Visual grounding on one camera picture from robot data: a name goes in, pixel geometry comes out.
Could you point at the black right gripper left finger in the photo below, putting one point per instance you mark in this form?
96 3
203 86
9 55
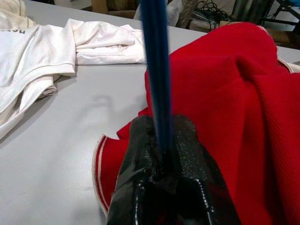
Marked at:
138 145

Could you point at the red shirt with white trim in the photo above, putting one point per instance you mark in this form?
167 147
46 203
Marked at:
222 93

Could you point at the white shirt with plaid lining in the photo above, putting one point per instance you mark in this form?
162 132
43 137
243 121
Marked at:
11 14

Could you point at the blue plastic clothes hanger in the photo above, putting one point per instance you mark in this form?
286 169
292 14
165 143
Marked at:
155 70

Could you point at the white printed t-shirt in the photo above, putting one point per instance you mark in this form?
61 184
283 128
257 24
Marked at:
35 54

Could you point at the brown wooden armchair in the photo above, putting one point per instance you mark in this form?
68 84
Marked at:
112 8

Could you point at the grey pillow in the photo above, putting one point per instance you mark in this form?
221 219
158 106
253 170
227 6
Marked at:
174 9

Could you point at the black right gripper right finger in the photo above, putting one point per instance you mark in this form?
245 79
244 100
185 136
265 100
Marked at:
187 150

